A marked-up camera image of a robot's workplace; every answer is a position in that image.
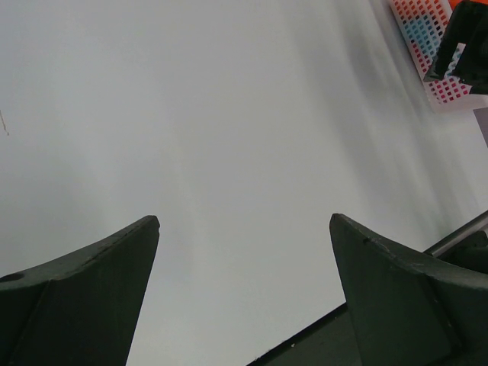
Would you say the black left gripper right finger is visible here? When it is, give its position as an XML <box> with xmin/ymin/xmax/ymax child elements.
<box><xmin>329</xmin><ymin>213</ymin><xmax>487</xmax><ymax>365</ymax></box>

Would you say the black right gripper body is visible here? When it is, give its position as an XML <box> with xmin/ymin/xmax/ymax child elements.
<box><xmin>423</xmin><ymin>1</ymin><xmax>487</xmax><ymax>94</ymax></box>

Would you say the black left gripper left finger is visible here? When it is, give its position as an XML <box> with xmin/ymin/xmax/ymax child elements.
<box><xmin>1</xmin><ymin>216</ymin><xmax>159</xmax><ymax>365</ymax></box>

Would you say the white plastic mesh basket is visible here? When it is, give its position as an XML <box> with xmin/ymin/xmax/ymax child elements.
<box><xmin>389</xmin><ymin>0</ymin><xmax>487</xmax><ymax>113</ymax></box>

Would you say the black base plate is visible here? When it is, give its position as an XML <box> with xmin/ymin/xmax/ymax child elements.
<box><xmin>249</xmin><ymin>304</ymin><xmax>362</xmax><ymax>366</ymax></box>

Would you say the aluminium frame rail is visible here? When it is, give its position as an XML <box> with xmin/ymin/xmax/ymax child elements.
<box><xmin>423</xmin><ymin>211</ymin><xmax>488</xmax><ymax>258</ymax></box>

